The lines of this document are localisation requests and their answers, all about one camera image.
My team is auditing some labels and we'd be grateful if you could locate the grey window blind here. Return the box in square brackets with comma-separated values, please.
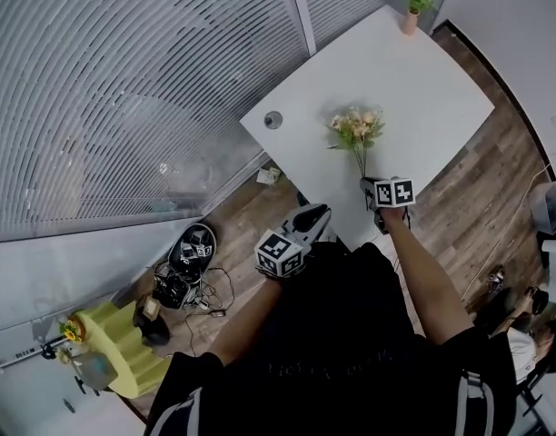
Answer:
[0, 0, 457, 245]

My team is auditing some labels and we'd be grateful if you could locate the person's right forearm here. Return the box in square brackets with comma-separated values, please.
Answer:
[379, 207, 478, 348]

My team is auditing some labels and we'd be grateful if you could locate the pink and white flowers bouquet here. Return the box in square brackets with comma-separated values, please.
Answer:
[326, 104, 387, 182]

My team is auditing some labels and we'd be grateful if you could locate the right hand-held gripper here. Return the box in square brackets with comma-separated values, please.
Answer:
[359, 175, 418, 236]

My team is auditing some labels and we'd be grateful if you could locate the white floor vent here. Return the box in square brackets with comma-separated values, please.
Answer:
[0, 341, 48, 372]

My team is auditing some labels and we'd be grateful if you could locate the black equipment box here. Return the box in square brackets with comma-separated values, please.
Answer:
[151, 263, 203, 312]

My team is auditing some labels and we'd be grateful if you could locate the person's black shirt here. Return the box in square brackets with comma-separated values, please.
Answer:
[143, 241, 519, 436]

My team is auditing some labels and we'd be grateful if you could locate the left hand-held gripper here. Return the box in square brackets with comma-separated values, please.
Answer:
[254, 203, 333, 282]

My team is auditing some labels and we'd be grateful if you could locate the white cable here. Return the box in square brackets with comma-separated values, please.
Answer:
[461, 163, 555, 304]

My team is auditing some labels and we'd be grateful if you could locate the yellow-green round table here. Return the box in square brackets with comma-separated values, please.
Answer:
[72, 300, 174, 400]

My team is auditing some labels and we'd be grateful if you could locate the potted sunflower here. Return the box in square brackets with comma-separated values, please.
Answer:
[58, 317, 85, 346]

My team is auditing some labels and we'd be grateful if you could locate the grey storage box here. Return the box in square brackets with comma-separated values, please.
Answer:
[529, 181, 556, 236]

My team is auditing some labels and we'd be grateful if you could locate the grey backpack strap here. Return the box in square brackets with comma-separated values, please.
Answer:
[151, 385, 204, 436]
[453, 370, 496, 436]

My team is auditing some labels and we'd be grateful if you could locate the grey tablet device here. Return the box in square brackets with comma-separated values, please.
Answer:
[72, 351, 118, 391]

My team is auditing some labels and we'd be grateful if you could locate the black chair base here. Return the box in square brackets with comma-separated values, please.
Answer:
[73, 374, 103, 398]

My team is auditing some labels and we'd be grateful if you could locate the white square table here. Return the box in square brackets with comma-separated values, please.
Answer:
[239, 3, 496, 254]

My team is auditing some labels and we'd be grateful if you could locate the black bag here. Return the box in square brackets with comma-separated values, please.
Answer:
[132, 306, 172, 347]

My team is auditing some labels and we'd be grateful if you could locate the black floor cable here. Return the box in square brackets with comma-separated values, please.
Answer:
[182, 265, 236, 359]

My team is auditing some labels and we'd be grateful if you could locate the brown cardboard box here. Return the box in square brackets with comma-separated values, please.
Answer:
[141, 293, 163, 322]

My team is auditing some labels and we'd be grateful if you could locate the black oval equipment case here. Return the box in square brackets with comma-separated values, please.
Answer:
[167, 223, 218, 275]

